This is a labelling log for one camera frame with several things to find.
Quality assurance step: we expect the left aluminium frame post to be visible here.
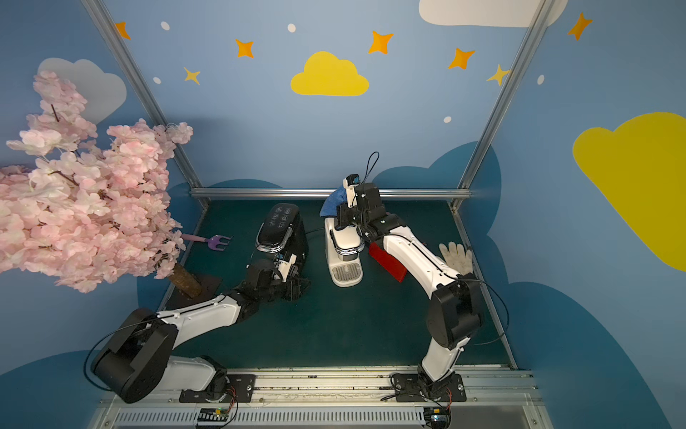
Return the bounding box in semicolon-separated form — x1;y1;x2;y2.
81;0;203;189

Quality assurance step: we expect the white coffee machine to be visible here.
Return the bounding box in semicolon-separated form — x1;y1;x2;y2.
324;217;364;288

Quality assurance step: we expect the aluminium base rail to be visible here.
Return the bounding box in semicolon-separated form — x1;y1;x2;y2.
89;366;553;428

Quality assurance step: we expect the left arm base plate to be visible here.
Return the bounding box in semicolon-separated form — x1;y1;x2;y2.
179;373;257;404

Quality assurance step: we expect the right aluminium frame post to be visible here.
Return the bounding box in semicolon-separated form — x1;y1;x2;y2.
450;0;557;215

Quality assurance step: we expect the red coffee machine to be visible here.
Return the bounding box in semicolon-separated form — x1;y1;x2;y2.
368;243;408;283

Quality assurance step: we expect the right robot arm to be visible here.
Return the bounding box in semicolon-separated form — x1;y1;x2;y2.
328;174;484;385

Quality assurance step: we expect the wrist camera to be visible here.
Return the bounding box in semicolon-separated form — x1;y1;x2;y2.
343;173;361;208
276;252;298;282

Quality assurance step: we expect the purple toy fork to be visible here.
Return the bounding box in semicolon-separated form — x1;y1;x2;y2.
182;233;232;251

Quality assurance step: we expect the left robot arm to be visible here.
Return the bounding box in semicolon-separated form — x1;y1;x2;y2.
85;257;309;403

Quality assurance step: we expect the black coffee machine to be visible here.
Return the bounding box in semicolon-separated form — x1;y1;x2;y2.
255;203;309;268

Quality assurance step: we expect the aluminium frame post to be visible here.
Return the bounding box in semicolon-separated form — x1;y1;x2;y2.
81;0;203;189
450;0;557;215

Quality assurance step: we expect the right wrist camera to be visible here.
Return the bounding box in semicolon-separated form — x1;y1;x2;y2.
343;173;361;208

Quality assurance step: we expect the pink cherry blossom tree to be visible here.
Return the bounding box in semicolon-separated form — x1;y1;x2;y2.
1;71;193;293

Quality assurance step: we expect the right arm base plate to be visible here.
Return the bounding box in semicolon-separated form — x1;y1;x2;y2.
389;372;467;403

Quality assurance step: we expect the blue grey cleaning cloth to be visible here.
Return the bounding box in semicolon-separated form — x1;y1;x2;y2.
319;186;348;218

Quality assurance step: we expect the white knit glove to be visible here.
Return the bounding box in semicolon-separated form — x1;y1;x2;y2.
439;241;473;275

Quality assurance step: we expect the horizontal aluminium frame bar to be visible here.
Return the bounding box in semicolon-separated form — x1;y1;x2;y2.
189;188;471;200

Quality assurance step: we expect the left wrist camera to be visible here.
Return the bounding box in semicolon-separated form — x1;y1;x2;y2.
276;252;298;282

